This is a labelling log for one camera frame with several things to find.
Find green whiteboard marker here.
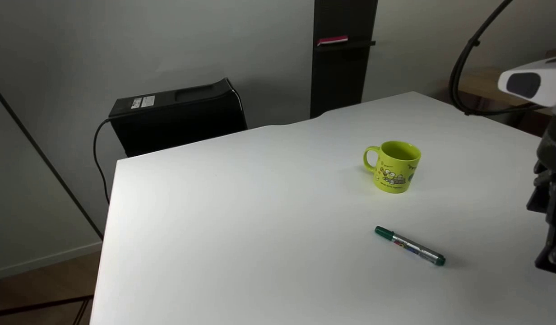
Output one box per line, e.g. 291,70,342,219
375,223,449,268

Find lime green mug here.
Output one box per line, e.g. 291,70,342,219
362,138,425,194

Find black tripod stand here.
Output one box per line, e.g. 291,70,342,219
0,77,107,319

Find black computer case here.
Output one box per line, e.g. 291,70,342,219
107,75,252,158

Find pink flat item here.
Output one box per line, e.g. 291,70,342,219
317,33,353,48

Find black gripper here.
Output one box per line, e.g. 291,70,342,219
526,109,556,275

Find black computer power cable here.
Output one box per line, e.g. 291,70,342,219
91,115,122,203

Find black tall cabinet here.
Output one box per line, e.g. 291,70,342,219
310,0,380,118

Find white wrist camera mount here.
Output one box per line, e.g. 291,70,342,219
497,53,556,109

